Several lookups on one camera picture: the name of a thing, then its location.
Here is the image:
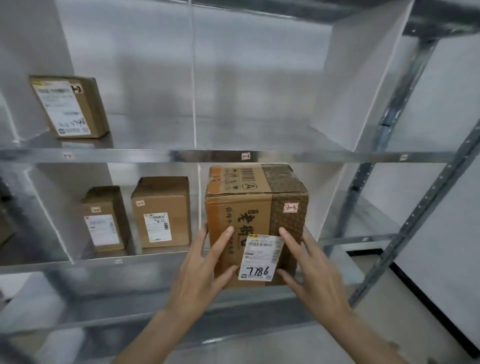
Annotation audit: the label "flat cardboard box white label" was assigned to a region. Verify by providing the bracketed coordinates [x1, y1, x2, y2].
[29, 75, 110, 140]

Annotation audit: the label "metal shelving rack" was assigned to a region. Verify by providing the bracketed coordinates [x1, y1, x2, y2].
[0, 0, 480, 364]

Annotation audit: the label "small cardboard box white label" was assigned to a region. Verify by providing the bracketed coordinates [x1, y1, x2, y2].
[80, 185, 131, 253]

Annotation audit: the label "large printed cardboard box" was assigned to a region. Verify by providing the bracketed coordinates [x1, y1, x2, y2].
[205, 163, 310, 289]

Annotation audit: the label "person's right forearm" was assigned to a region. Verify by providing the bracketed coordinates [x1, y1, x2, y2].
[322, 305, 413, 364]

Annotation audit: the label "person's left hand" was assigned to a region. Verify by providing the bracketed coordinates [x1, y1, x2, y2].
[166, 223, 239, 319]

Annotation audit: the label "person's right hand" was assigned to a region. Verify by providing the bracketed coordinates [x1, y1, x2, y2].
[277, 226, 353, 319]

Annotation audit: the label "medium cardboard box white label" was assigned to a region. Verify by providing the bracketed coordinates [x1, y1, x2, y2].
[130, 176, 192, 249]

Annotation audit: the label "white divider panel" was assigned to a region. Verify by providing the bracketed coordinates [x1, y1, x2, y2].
[290, 163, 347, 242]
[309, 0, 415, 152]
[0, 0, 76, 142]
[23, 163, 113, 263]

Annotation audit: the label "person's left forearm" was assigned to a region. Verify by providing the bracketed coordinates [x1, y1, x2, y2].
[112, 305, 201, 364]

